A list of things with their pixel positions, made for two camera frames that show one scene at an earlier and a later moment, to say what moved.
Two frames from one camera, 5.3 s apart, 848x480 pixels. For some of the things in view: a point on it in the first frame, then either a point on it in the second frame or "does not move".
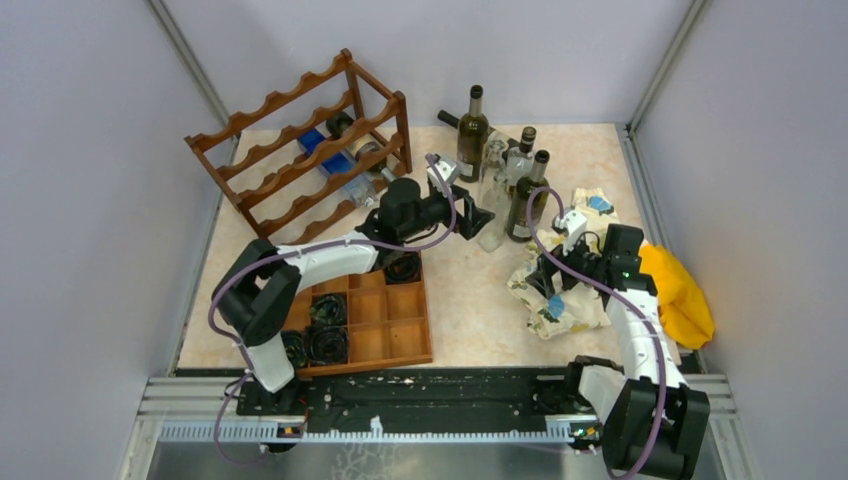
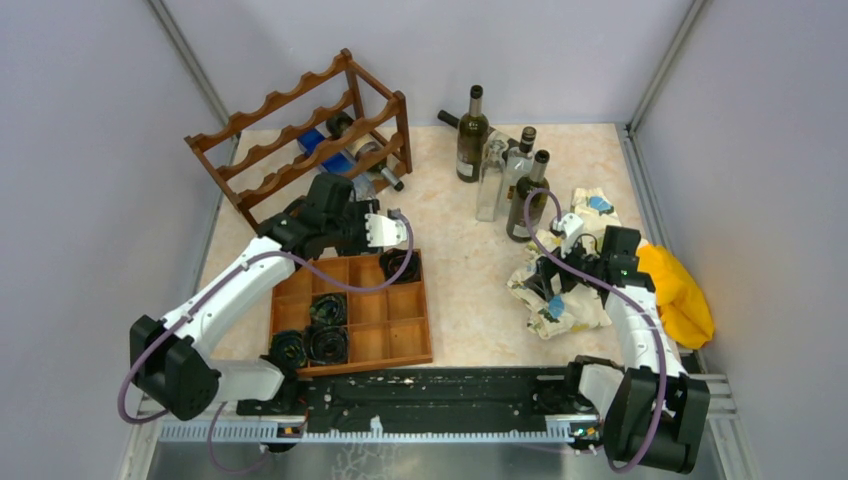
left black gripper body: x=463 y=222 -> x=348 y=232
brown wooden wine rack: x=305 y=155 does not move
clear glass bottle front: x=496 y=200 -> x=489 y=190
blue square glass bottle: x=358 y=190 does not move
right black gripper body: x=549 y=269 does not move
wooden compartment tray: x=388 y=323 does not move
